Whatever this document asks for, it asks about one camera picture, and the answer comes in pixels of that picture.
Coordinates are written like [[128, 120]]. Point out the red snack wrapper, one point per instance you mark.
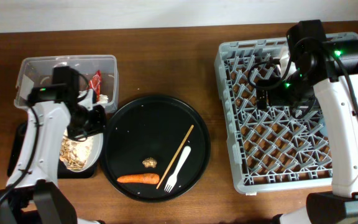
[[95, 84]]

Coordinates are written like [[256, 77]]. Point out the blue cup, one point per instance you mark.
[[323, 130]]

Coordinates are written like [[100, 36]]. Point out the white tissue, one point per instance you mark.
[[103, 99]]

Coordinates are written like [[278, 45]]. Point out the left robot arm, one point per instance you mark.
[[54, 112]]

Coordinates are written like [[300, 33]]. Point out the wooden chopstick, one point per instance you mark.
[[175, 156]]

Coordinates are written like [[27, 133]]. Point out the grey plate with rice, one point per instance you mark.
[[95, 152]]

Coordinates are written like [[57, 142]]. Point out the white plastic fork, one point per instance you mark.
[[172, 180]]

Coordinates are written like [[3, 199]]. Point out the brown food chunk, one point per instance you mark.
[[149, 163]]

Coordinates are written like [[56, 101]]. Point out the orange carrot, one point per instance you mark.
[[146, 178]]

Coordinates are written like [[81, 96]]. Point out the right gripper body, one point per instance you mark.
[[292, 94]]

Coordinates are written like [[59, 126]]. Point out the clear plastic bin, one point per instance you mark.
[[37, 71]]

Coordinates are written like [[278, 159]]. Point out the black rectangular tray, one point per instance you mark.
[[63, 172]]

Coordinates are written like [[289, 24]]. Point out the grey dishwasher rack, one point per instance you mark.
[[275, 148]]

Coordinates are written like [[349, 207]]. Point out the pile of rice and shells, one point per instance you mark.
[[74, 154]]

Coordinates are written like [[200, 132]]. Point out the round black tray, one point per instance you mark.
[[154, 126]]

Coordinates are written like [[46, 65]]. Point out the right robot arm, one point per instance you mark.
[[322, 74]]

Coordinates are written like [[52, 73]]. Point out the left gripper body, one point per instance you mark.
[[89, 122]]

